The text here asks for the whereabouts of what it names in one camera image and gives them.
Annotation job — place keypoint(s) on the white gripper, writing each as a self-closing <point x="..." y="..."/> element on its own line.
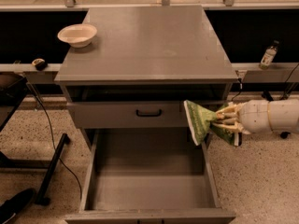
<point x="254" y="116"/>

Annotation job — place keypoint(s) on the green jalapeno chip bag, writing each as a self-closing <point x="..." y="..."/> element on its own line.
<point x="200" y="121"/>

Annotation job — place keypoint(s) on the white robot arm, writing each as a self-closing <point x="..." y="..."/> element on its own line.
<point x="283" y="116"/>

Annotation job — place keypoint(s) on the closed grey top drawer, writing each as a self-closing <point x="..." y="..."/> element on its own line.
<point x="96" y="115"/>

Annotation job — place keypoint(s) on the open grey middle drawer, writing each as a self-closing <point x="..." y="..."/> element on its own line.
<point x="149" y="176"/>

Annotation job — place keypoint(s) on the grey drawer cabinet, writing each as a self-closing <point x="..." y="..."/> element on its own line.
<point x="148" y="54"/>

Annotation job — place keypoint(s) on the small clear bottle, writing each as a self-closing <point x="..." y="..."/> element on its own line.
<point x="269" y="55"/>

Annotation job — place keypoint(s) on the yellow black tape measure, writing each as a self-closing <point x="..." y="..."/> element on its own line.
<point x="39" y="64"/>

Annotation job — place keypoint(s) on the black table leg left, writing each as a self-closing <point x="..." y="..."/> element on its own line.
<point x="49" y="166"/>

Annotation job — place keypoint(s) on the black shoe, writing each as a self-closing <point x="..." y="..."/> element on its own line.
<point x="12" y="207"/>

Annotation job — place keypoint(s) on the black drawer handle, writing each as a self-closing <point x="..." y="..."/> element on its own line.
<point x="146" y="114"/>

